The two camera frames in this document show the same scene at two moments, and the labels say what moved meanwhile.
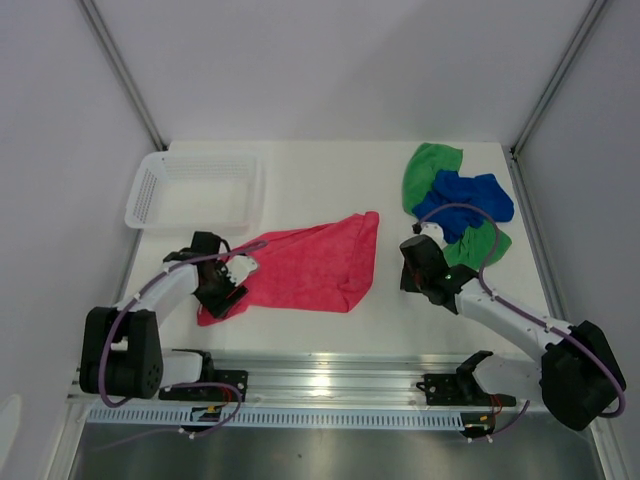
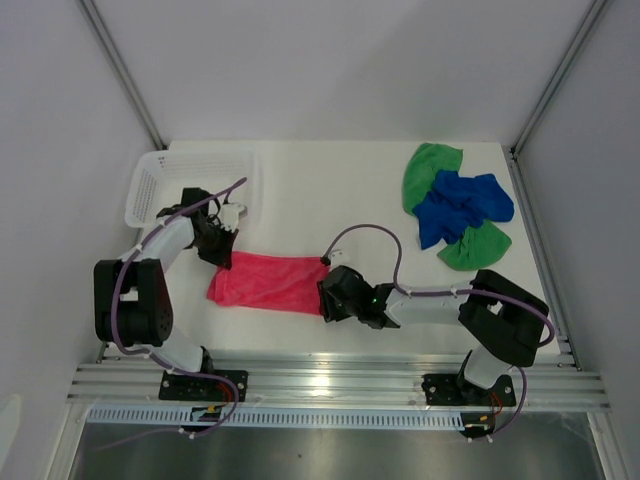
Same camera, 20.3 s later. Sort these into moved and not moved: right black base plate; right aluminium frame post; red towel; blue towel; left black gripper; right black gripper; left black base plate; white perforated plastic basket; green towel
Moved: red towel; right black gripper; left black gripper
Not moved: right aluminium frame post; blue towel; green towel; left black base plate; white perforated plastic basket; right black base plate
